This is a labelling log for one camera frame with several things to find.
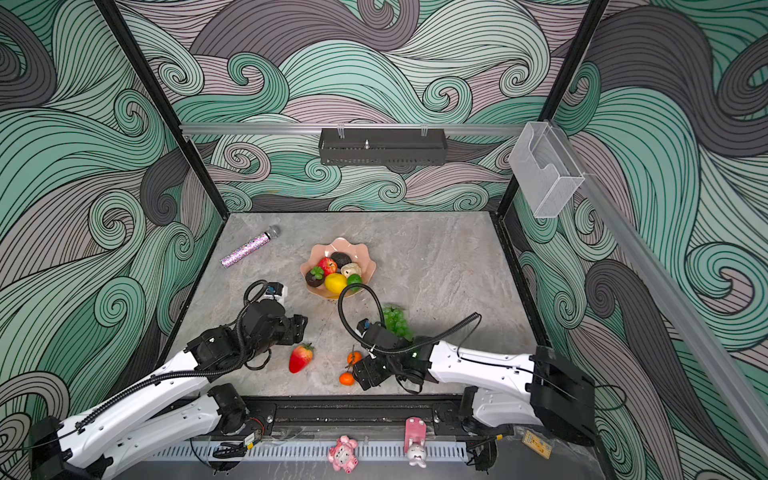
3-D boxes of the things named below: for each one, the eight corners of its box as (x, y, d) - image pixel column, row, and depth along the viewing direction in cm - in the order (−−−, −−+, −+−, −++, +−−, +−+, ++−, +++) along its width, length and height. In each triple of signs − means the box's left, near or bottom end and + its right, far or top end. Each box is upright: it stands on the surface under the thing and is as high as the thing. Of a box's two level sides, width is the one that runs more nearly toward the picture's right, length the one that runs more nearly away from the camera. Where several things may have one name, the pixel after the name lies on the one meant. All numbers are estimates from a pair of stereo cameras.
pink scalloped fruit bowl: (364, 288, 100) (363, 279, 96) (339, 248, 111) (338, 239, 107) (382, 279, 102) (382, 270, 98) (356, 241, 113) (355, 232, 109)
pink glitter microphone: (221, 265, 106) (217, 259, 103) (277, 230, 118) (275, 224, 115) (226, 271, 105) (222, 265, 102) (283, 235, 116) (281, 229, 113)
